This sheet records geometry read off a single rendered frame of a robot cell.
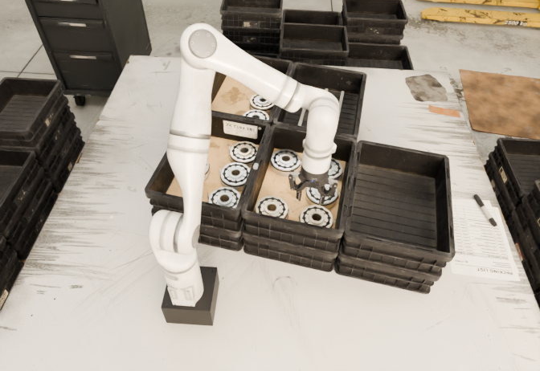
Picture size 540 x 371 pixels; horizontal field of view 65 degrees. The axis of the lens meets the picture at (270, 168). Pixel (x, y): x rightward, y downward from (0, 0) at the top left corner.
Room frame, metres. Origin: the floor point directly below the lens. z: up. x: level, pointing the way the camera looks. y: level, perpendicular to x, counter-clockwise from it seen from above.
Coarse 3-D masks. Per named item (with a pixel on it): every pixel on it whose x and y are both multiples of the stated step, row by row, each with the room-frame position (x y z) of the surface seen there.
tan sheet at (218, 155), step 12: (216, 144) 1.10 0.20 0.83; (228, 144) 1.11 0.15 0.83; (216, 156) 1.04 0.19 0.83; (228, 156) 1.04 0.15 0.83; (216, 168) 0.98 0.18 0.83; (204, 180) 0.93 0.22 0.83; (216, 180) 0.93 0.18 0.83; (168, 192) 0.87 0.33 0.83; (180, 192) 0.87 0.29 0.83; (204, 192) 0.88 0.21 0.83; (240, 192) 0.88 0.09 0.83
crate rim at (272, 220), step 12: (264, 144) 1.01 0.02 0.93; (264, 156) 0.95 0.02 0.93; (252, 180) 0.85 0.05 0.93; (348, 180) 0.88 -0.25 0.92; (348, 192) 0.81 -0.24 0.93; (252, 216) 0.71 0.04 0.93; (264, 216) 0.71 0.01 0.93; (288, 228) 0.69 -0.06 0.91; (300, 228) 0.69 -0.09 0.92; (312, 228) 0.68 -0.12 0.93; (324, 228) 0.68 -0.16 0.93
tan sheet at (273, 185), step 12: (300, 156) 1.06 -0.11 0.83; (264, 180) 0.94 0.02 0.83; (276, 180) 0.94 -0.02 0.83; (300, 180) 0.94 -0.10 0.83; (264, 192) 0.88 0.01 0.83; (276, 192) 0.89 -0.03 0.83; (288, 192) 0.89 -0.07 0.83; (288, 204) 0.84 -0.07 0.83; (300, 204) 0.84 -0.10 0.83; (336, 204) 0.85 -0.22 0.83; (288, 216) 0.79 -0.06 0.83; (336, 216) 0.80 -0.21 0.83
